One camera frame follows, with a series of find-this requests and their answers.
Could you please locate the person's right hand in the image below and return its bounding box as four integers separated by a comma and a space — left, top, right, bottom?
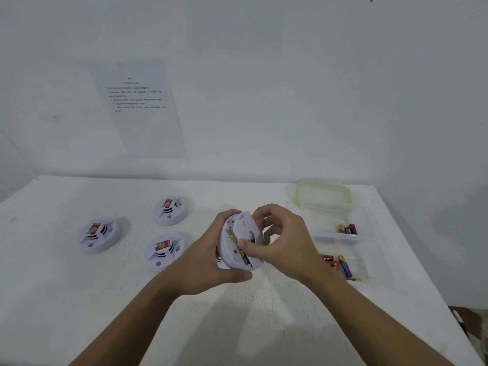
237, 204, 330, 283

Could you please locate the person's left hand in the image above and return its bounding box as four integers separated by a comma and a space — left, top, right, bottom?
162, 209, 253, 299

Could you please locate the white smoke detector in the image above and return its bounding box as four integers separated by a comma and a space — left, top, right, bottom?
153, 196, 190, 227
145, 234, 186, 272
77, 218, 123, 254
217, 216, 264, 271

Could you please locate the white detector mounting plate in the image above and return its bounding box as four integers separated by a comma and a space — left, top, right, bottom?
232, 211, 264, 248

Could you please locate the person's left forearm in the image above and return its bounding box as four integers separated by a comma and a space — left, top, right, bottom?
70, 268, 191, 366

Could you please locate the person's right forearm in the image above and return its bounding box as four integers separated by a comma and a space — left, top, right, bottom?
300, 262, 455, 366

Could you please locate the clear plastic container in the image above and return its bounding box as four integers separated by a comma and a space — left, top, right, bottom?
300, 204, 375, 241
312, 238, 386, 287

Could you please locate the green container lid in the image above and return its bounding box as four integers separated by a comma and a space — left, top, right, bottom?
295, 179, 353, 212

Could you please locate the large blue yellow battery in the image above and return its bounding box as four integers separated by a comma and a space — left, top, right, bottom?
338, 255, 353, 279

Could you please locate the printed paper sheet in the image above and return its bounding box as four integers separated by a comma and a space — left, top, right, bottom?
90, 62, 188, 160

